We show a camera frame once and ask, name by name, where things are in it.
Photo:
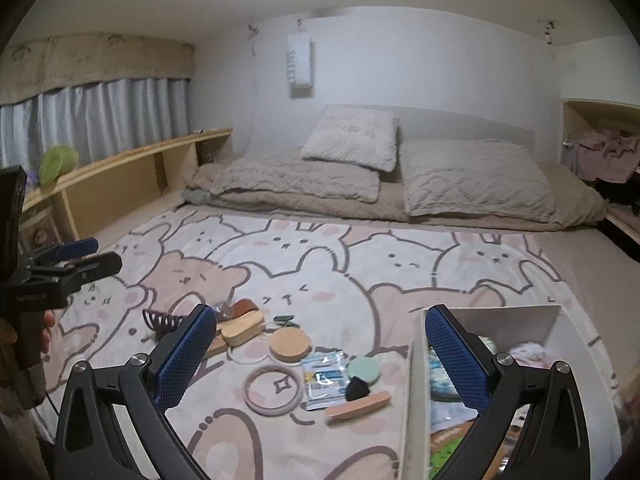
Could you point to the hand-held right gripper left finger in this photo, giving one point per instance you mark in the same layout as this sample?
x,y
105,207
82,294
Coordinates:
x,y
185,355

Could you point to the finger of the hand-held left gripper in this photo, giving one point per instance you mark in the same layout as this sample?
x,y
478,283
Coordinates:
x,y
77,247
95,265

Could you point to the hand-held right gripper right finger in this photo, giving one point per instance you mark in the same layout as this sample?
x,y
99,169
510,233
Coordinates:
x,y
455,355

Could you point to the white cardboard box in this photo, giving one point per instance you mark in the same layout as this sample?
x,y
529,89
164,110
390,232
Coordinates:
x,y
525,322

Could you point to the person's left forearm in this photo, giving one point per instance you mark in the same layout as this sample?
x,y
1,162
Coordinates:
x,y
17,445

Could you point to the person's left hand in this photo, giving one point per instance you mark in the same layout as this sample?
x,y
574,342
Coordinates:
x,y
47,330

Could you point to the carved wooden coaster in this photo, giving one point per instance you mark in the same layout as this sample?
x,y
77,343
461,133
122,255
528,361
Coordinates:
x,y
216,347

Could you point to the boxed red white flowers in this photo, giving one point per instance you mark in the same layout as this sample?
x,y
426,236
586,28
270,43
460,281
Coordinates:
x,y
40,232

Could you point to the dark hair claw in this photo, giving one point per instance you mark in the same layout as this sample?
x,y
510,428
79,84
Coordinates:
x,y
160,322

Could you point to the clear brownish tape roll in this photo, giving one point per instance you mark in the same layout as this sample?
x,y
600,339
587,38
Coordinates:
x,y
220,308

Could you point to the oblong wooden box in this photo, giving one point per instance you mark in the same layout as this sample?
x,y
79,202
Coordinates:
x,y
242,331

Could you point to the white tape roll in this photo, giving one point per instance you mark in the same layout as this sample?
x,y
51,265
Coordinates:
x,y
247,390

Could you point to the pale pink soft item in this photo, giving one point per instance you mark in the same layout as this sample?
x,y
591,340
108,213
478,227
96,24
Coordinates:
x,y
527,354

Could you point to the wooden bedside shelf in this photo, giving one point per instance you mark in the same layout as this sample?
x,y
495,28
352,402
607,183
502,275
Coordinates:
x,y
115,185

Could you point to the small brown pouch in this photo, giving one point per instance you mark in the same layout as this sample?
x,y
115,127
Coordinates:
x,y
244,306

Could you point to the green plush toy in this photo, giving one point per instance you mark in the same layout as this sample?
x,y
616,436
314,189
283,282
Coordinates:
x,y
57,164

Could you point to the green makeup puff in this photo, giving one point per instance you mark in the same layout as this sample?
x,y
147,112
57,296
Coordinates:
x,y
363,367

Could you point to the green cartoon packet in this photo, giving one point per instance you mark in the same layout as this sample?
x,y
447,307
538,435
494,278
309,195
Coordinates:
x,y
445,457

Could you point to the black makeup sponge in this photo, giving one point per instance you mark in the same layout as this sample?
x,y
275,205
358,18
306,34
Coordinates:
x,y
357,390

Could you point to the round wooden lid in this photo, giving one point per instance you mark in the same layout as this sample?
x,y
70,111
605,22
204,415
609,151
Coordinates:
x,y
290,346

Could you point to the green clip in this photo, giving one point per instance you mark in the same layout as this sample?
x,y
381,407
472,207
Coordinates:
x,y
286,318

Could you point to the grey folded blanket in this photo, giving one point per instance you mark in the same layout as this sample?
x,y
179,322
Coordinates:
x,y
192,196

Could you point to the white packet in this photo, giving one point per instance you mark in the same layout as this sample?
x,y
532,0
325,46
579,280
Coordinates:
x,y
325,360

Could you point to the blue white sachet pack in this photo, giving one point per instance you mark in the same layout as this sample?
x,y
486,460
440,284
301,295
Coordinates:
x,y
325,387

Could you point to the grey curtain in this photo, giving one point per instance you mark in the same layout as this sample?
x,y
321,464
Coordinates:
x,y
110,115

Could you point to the printed animal blanket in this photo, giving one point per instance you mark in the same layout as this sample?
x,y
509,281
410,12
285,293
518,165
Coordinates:
x,y
325,260

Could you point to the large quilted pillow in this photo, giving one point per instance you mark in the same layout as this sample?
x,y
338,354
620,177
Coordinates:
x,y
475,180

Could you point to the beige printed valance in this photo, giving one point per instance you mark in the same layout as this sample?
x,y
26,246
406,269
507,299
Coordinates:
x,y
100,60

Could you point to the folded beige duvet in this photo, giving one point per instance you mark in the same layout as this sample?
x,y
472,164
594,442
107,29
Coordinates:
x,y
300,180

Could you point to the dark clothes pile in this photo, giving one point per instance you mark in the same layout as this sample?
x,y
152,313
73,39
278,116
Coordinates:
x,y
620,190

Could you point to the fluffy grey pillow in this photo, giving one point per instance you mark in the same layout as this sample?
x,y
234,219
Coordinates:
x,y
350,135

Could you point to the pink clothes pile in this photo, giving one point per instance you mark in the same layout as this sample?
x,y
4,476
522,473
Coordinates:
x,y
610,155

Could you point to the white wardrobe cabinet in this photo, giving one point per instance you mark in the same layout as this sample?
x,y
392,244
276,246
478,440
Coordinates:
x,y
572,112

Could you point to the dark wall hook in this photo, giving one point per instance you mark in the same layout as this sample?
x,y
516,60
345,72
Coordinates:
x,y
548,30

